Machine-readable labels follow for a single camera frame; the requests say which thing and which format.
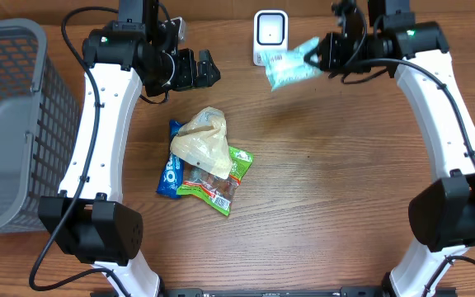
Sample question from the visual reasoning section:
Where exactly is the beige paper-like bag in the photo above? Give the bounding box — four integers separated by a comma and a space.
170, 106, 233, 179

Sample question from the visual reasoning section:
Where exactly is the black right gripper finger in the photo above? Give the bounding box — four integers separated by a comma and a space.
304, 42, 321, 58
303, 55, 322, 71

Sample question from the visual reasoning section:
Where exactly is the teal tissue pack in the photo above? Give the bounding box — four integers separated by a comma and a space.
261, 36, 322, 92

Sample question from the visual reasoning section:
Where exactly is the white barcode scanner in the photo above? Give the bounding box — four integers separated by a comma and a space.
252, 9, 289, 66

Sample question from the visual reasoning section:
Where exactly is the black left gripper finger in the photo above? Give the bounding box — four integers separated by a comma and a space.
195, 70, 221, 88
197, 49, 217, 73

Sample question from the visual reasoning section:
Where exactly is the green snack packet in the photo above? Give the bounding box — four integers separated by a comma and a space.
176, 146, 254, 216

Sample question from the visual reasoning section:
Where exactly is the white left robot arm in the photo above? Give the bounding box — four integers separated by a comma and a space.
38, 1, 220, 297

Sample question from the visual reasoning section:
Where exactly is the blue Oreo cookie pack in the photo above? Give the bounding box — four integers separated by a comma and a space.
156, 119, 187, 200

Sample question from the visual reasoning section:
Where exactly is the grey plastic mesh basket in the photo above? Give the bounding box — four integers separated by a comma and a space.
0, 19, 81, 233

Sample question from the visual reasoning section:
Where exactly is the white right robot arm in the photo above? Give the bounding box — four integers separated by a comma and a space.
304, 1, 475, 296

